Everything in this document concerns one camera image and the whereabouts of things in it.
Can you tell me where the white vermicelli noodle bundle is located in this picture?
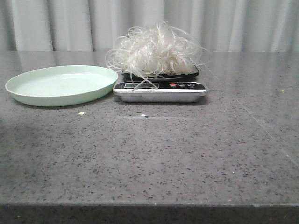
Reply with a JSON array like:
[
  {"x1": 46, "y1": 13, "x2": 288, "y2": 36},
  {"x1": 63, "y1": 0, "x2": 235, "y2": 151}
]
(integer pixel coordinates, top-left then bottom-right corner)
[{"x1": 105, "y1": 21, "x2": 208, "y2": 89}]

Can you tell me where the black silver kitchen scale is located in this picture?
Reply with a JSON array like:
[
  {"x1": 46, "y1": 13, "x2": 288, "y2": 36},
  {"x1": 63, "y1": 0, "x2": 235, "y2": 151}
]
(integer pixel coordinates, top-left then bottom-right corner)
[{"x1": 113, "y1": 68, "x2": 208, "y2": 103}]

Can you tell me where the pale green round plate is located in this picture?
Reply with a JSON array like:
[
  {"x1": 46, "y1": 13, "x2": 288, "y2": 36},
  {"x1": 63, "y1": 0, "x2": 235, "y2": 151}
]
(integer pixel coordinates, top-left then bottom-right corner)
[{"x1": 5, "y1": 65, "x2": 118, "y2": 107}]

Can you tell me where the white pleated curtain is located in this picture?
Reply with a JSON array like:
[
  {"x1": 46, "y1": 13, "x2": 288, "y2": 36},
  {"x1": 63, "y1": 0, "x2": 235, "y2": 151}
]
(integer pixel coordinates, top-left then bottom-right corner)
[{"x1": 0, "y1": 0, "x2": 299, "y2": 52}]

